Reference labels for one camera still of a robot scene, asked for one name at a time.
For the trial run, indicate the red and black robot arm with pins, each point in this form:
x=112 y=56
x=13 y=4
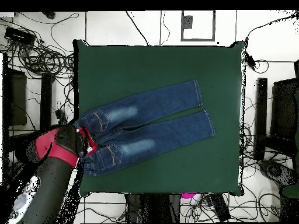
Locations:
x=53 y=163

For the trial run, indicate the black power adapter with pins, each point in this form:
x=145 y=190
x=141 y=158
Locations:
x=251 y=61

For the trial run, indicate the small grey square plate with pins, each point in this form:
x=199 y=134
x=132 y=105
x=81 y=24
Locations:
x=187 y=22

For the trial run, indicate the green round object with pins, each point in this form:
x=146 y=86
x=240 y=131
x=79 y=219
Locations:
x=292 y=191

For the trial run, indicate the black electronics box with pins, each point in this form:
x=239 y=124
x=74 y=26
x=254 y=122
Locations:
x=18 y=36

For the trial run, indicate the blue denim jeans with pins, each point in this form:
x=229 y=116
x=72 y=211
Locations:
x=151 y=130

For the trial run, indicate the black upright bar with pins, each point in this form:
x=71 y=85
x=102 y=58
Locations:
x=261 y=112

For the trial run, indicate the black metal stand frame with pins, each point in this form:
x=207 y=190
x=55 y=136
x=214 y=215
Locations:
x=45 y=98

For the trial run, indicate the black stand leg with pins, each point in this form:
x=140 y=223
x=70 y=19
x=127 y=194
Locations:
x=275 y=171

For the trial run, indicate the small black floor object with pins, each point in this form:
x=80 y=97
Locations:
x=50 y=15

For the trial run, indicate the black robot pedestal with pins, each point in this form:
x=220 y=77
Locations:
x=151 y=207

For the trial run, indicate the black power strip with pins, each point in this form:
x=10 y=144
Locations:
x=220 y=207
x=61 y=115

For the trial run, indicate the grey square floor frame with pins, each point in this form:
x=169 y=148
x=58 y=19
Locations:
x=198 y=40

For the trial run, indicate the dark green table cloth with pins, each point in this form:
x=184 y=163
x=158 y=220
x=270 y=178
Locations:
x=151 y=65

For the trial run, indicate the black panel stand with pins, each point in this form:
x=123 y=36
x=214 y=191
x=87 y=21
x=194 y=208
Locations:
x=283 y=109

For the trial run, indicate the pink object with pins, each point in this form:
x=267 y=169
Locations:
x=188 y=195

